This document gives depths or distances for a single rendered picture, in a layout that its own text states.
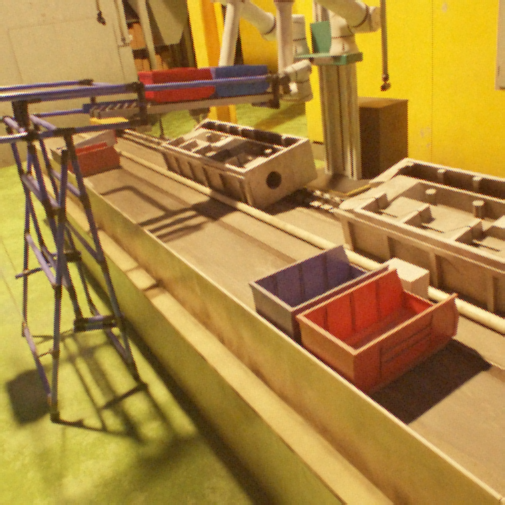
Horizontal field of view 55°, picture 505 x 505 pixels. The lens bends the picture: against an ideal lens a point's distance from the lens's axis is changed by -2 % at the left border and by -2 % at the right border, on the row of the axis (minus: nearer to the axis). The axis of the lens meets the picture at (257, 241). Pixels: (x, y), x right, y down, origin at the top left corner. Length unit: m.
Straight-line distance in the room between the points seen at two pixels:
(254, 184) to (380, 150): 1.82
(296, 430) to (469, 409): 0.42
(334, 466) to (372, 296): 0.41
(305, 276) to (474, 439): 0.60
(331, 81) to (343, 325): 2.81
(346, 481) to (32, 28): 7.81
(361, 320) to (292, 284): 0.22
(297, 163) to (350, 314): 1.12
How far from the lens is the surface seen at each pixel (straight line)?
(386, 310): 1.32
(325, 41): 3.71
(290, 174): 2.21
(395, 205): 1.62
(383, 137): 3.78
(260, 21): 3.71
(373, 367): 1.08
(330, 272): 1.43
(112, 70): 8.59
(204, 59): 6.56
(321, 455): 1.24
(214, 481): 2.00
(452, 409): 1.12
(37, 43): 8.35
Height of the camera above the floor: 1.52
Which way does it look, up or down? 24 degrees down
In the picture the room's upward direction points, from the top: 8 degrees counter-clockwise
